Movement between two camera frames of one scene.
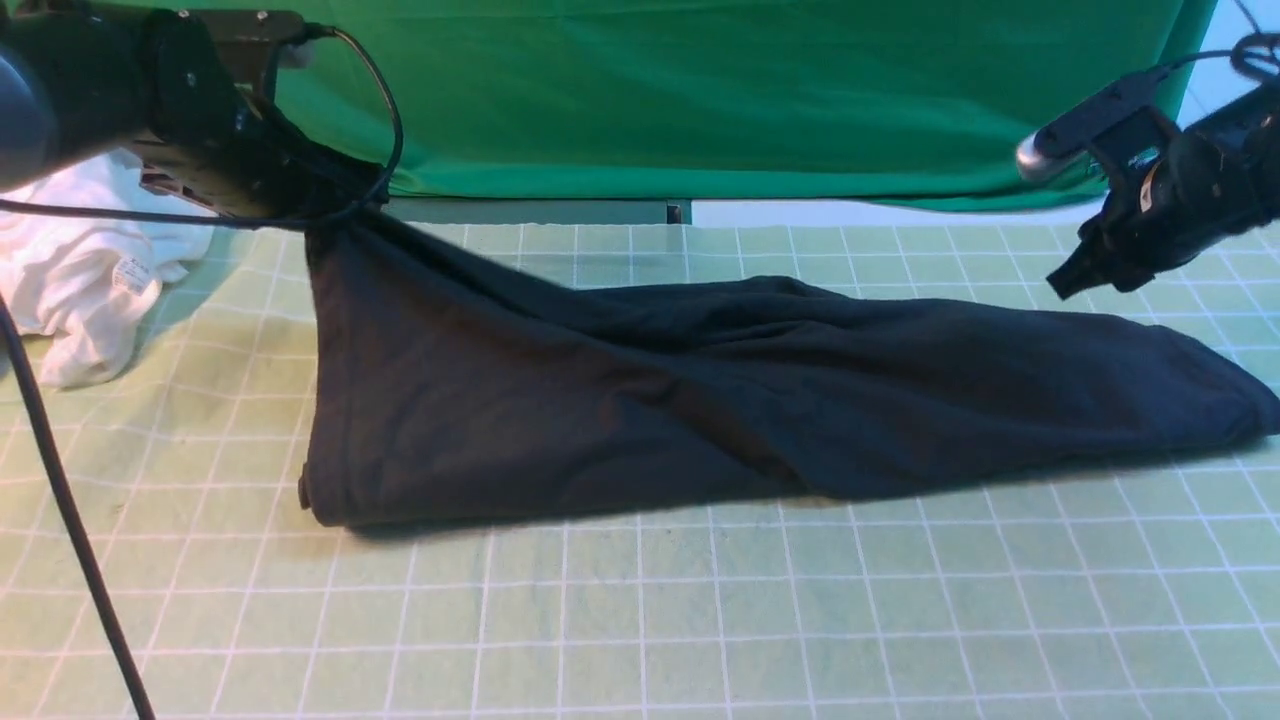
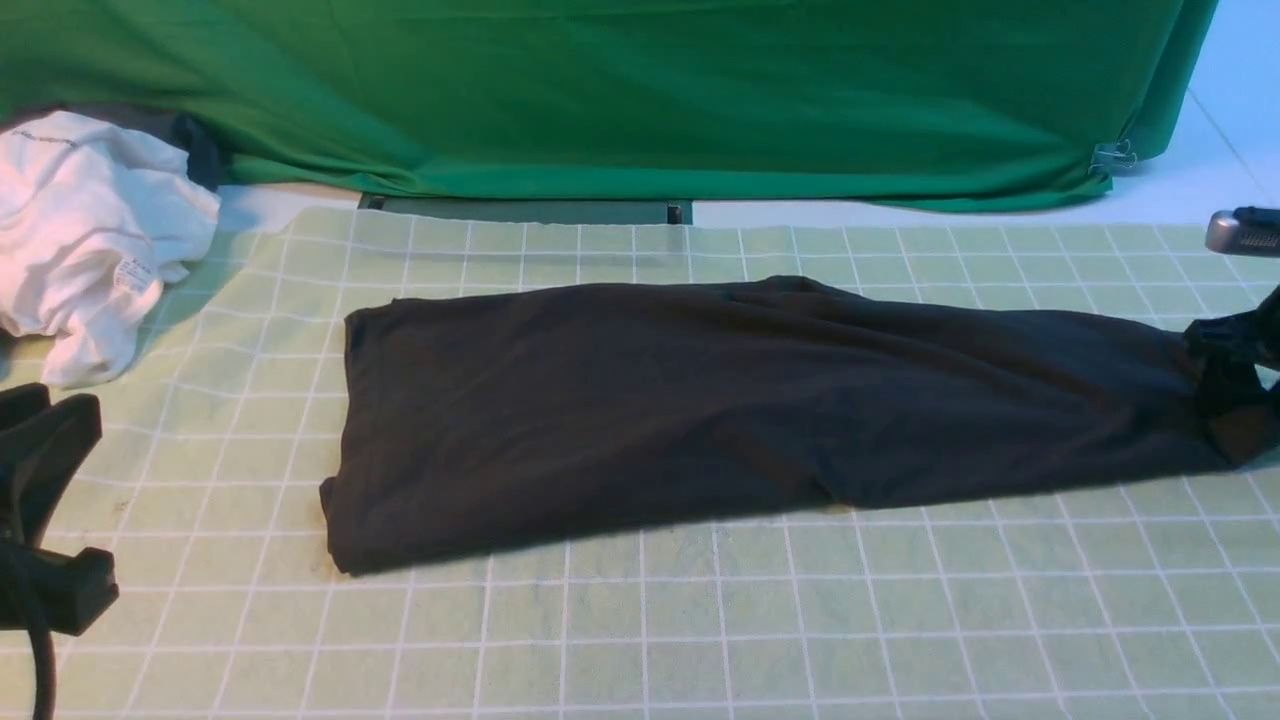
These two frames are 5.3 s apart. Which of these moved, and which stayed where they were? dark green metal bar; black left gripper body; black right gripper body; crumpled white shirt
Moved: black right gripper body; black left gripper body
Stayed: dark green metal bar; crumpled white shirt
